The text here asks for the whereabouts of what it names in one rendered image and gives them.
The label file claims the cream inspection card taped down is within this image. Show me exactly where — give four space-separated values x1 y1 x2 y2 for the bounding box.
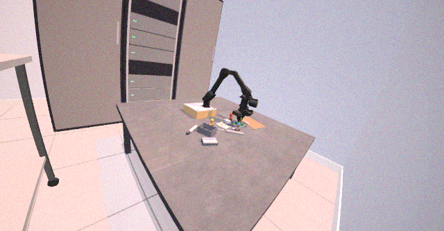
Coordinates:
216 121 231 129

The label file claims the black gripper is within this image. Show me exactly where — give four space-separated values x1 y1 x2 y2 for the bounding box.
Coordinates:
232 104 248 122

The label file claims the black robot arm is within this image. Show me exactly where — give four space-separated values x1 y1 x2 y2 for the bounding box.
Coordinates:
202 68 258 117

